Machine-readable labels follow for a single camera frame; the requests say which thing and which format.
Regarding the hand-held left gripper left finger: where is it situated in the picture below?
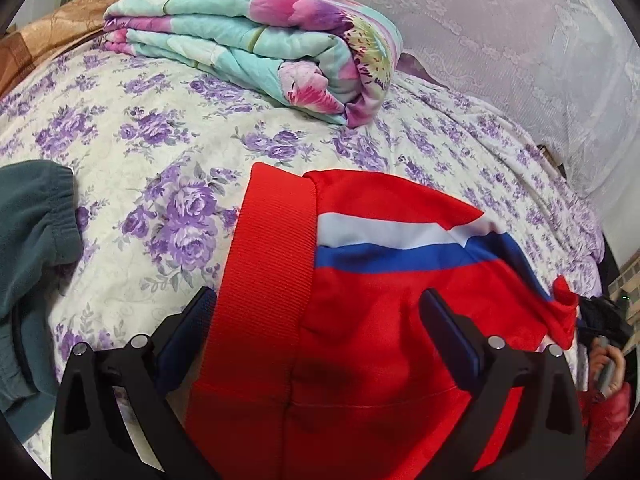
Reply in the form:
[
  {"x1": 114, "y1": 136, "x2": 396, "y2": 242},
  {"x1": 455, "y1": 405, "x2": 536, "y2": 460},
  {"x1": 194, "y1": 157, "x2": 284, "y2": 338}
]
[{"x1": 50, "y1": 286, "x2": 221, "y2": 480}]

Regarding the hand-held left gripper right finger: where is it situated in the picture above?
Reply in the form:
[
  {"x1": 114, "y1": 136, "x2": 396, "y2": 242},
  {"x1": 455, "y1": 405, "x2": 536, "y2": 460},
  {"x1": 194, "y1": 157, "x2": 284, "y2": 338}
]
[{"x1": 419, "y1": 288, "x2": 587, "y2": 480}]

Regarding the red striped jacket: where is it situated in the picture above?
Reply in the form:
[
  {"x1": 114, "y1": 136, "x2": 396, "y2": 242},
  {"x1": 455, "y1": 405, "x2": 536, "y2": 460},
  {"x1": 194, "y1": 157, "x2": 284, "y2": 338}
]
[{"x1": 184, "y1": 161, "x2": 581, "y2": 480}]

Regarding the person's right forearm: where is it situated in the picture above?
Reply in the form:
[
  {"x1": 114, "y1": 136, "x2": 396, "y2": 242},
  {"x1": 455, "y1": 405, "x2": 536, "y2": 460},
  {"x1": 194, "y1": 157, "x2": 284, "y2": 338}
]
[{"x1": 577, "y1": 382, "x2": 633, "y2": 467}]

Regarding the person's right hand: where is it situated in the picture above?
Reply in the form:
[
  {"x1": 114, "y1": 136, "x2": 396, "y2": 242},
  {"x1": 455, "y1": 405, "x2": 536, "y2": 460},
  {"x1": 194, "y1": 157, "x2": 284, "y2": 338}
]
[{"x1": 588, "y1": 344, "x2": 628, "y2": 402}]

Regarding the purple floral bedsheet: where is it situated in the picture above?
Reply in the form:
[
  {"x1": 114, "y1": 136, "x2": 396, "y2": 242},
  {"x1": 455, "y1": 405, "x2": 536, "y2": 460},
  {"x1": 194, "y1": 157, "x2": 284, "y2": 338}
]
[{"x1": 0, "y1": 40, "x2": 608, "y2": 461}]

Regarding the wooden headboard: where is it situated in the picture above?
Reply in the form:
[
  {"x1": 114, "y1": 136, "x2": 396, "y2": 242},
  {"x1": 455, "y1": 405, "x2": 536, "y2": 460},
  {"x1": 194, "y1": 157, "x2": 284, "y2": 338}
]
[{"x1": 534, "y1": 144, "x2": 568, "y2": 181}]

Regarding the dark green garment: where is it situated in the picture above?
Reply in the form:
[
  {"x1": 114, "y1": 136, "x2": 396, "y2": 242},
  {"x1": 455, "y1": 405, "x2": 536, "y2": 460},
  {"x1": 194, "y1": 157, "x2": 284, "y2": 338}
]
[{"x1": 0, "y1": 159, "x2": 83, "y2": 448}]

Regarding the white lace cover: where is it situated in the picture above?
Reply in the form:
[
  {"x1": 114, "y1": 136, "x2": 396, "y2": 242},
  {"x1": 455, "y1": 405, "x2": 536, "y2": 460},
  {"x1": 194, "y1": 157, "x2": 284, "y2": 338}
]
[{"x1": 165, "y1": 0, "x2": 640, "y2": 211}]

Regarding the folded turquoise floral quilt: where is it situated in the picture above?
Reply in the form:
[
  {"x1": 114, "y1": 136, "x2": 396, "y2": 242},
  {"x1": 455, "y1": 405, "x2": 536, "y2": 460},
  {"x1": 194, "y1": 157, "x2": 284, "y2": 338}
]
[{"x1": 102, "y1": 0, "x2": 404, "y2": 129}]

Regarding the orange brown blanket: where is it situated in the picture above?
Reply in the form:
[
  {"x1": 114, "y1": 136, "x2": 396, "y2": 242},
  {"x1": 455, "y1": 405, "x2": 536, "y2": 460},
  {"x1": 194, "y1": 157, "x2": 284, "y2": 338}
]
[{"x1": 0, "y1": 0, "x2": 151, "y2": 98}]

